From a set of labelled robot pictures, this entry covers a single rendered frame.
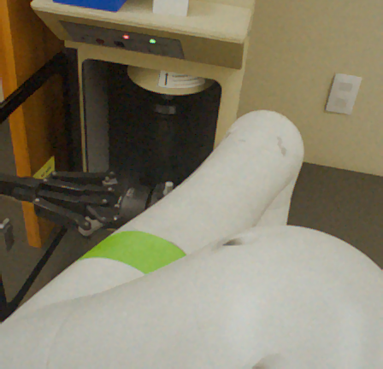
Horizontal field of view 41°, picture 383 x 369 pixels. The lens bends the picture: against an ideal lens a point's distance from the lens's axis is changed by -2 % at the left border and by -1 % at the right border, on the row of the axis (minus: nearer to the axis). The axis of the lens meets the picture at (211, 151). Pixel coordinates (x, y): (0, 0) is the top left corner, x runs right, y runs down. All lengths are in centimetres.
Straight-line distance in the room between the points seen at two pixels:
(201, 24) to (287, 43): 60
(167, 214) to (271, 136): 23
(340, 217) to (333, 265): 113
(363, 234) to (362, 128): 31
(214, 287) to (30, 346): 13
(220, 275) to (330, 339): 5
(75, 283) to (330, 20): 107
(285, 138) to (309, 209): 71
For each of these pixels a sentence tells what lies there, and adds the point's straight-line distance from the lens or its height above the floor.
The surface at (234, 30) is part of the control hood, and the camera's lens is 76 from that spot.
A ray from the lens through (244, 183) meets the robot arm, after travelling 52.
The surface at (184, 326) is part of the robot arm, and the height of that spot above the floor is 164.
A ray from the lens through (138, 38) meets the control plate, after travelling 81.
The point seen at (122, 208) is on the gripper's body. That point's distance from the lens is 72.
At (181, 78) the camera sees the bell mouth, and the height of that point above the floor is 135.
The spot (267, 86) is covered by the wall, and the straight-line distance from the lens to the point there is 139.
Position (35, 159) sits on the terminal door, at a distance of 92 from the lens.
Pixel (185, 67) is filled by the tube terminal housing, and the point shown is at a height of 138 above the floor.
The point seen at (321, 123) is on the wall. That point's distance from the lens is 145.
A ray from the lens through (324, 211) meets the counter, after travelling 134.
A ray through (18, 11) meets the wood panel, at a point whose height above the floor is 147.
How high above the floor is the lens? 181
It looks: 37 degrees down
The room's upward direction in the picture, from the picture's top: 8 degrees clockwise
